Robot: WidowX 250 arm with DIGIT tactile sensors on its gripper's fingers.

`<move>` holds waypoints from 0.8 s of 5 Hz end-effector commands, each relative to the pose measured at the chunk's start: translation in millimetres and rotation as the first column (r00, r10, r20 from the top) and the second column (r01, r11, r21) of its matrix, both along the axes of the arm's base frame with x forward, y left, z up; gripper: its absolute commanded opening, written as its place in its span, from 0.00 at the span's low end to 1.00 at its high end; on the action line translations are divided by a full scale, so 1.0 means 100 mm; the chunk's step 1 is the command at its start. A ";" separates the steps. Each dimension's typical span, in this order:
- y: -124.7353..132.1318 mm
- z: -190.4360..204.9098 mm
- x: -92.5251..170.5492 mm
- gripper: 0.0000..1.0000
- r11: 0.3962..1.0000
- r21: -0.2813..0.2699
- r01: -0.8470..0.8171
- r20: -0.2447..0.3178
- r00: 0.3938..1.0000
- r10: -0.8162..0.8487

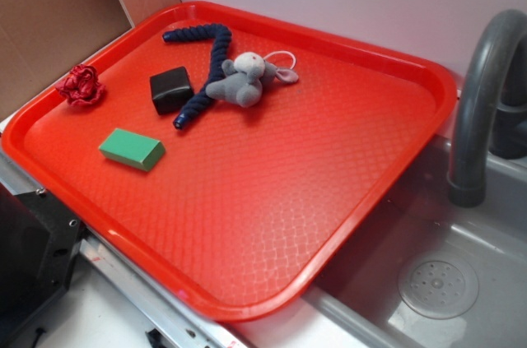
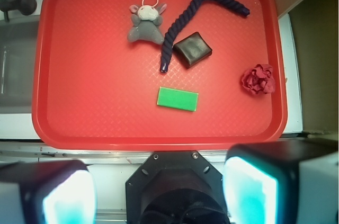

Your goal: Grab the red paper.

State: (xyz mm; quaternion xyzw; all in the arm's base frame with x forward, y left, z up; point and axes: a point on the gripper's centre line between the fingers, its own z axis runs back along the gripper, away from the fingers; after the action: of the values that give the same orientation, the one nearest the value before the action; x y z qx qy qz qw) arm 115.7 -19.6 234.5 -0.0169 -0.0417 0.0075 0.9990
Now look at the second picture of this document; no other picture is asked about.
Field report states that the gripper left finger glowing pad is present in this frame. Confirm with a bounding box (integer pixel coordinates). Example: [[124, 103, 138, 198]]
[[1, 160, 97, 223]]

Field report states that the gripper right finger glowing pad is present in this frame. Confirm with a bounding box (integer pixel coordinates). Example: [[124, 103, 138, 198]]
[[222, 139, 338, 223]]

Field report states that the red plastic tray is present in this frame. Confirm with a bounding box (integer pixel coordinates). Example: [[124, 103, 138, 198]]
[[32, 0, 287, 151]]

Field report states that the green rectangular block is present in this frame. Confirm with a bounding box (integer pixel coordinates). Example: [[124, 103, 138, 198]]
[[157, 87, 199, 112]]

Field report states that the black square pouch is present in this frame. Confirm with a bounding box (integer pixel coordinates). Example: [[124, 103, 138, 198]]
[[173, 32, 212, 68]]

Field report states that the brown cardboard panel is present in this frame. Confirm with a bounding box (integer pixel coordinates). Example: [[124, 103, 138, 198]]
[[275, 0, 338, 137]]

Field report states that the grey plush mouse toy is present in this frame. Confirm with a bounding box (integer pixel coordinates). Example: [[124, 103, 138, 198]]
[[127, 0, 167, 45]]

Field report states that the dark blue twisted rope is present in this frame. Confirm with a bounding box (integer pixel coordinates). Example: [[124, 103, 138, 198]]
[[159, 0, 251, 74]]

